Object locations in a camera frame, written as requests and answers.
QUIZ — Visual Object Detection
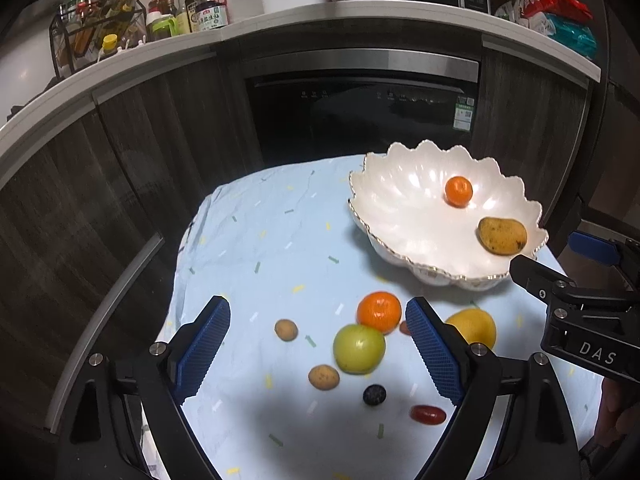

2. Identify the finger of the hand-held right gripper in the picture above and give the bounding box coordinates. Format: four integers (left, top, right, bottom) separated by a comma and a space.
568, 231, 640, 288
510, 254, 580, 307

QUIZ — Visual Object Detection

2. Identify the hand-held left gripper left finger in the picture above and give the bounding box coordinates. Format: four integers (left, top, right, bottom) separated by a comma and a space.
55, 296, 232, 480

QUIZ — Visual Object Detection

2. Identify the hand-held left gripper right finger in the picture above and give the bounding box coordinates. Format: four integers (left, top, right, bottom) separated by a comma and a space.
405, 296, 583, 480

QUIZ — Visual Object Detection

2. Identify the yellow lemon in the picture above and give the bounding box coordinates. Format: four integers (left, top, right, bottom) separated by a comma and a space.
444, 308, 497, 351

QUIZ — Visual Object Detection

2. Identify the large mandarin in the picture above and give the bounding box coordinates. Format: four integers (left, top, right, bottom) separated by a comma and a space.
356, 291, 403, 335

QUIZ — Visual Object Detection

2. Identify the green apple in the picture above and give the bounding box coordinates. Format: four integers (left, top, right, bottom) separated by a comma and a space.
333, 324, 387, 375

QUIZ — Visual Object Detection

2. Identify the white scalloped bowl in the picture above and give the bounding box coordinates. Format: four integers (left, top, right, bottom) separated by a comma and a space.
348, 140, 550, 291

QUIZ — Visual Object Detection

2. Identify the person's right hand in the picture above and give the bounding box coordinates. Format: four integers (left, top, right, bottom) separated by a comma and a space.
596, 375, 640, 442

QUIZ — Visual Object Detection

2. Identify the yellow spotted mango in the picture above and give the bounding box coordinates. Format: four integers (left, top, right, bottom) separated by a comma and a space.
477, 216, 529, 256

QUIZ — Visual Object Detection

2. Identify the small mandarin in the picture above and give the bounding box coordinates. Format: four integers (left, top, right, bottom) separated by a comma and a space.
444, 175, 474, 208

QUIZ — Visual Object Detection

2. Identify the light blue patterned tablecloth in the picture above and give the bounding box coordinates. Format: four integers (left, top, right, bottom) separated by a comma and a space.
142, 152, 608, 480

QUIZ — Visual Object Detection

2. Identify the teal tissue packet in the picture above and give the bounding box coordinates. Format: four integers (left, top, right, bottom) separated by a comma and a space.
545, 12, 599, 59

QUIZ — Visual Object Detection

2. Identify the dark wooden cabinet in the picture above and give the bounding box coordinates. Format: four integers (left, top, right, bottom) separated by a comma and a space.
0, 35, 603, 433

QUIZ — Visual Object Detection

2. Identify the black built-in dishwasher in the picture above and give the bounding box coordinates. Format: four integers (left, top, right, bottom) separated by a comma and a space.
242, 49, 482, 172

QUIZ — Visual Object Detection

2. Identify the red snack packet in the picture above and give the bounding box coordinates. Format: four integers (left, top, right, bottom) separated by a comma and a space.
522, 0, 594, 24

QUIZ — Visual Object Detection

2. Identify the large soy sauce bottle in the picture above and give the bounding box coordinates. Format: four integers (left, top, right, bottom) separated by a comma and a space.
189, 0, 230, 34

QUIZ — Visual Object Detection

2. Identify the group of seasoning bottles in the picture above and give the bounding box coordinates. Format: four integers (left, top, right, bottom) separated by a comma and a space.
59, 0, 143, 68

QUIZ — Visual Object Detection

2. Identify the black wire seasoning rack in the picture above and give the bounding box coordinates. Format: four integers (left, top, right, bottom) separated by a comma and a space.
48, 0, 148, 79

